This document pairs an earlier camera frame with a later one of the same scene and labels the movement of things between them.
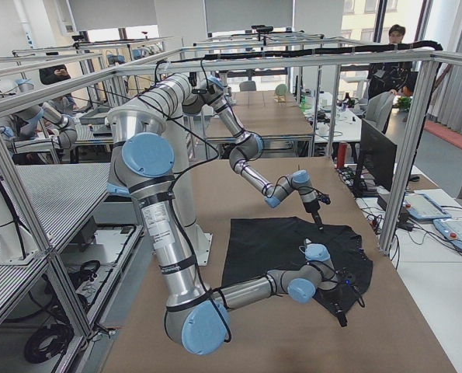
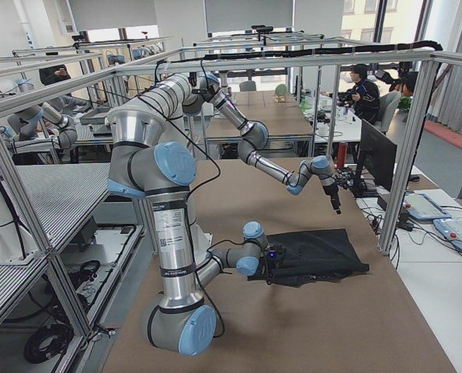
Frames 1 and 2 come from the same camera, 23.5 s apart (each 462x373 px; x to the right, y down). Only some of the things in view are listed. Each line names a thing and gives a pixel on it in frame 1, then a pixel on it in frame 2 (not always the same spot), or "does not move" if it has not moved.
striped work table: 58,196 does not move
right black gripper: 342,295 to 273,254
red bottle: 342,155 does not move
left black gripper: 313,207 to 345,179
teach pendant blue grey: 422,207 does not move
